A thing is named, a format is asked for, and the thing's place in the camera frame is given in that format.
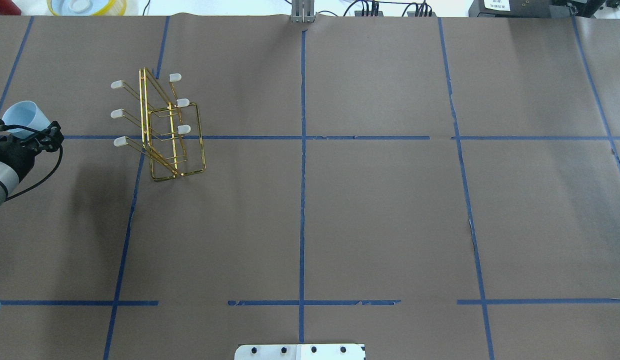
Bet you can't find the red thermos bottle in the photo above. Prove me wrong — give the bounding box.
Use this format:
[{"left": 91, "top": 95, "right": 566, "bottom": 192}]
[{"left": 0, "top": 0, "right": 22, "bottom": 16}]

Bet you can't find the black computer box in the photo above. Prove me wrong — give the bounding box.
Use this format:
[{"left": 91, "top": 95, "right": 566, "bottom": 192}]
[{"left": 468, "top": 0, "right": 572, "bottom": 19}]

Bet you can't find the light blue cup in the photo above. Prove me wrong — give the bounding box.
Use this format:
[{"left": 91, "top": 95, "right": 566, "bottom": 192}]
[{"left": 1, "top": 100, "right": 51, "bottom": 132}]

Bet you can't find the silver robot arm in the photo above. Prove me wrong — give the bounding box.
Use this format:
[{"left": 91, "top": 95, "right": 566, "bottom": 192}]
[{"left": 0, "top": 118, "right": 64, "bottom": 207}]

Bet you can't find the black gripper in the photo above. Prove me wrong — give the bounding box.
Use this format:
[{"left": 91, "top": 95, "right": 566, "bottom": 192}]
[{"left": 0, "top": 118, "right": 64, "bottom": 183}]

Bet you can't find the gold wire cup holder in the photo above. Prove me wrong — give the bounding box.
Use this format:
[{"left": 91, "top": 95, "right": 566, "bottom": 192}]
[{"left": 109, "top": 67, "right": 208, "bottom": 183}]

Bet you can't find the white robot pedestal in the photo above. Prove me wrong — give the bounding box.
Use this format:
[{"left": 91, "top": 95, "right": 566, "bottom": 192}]
[{"left": 234, "top": 342, "right": 367, "bottom": 360}]

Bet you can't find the aluminium frame post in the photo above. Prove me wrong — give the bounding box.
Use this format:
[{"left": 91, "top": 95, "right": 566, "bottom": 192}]
[{"left": 287, "top": 0, "right": 316, "bottom": 23}]

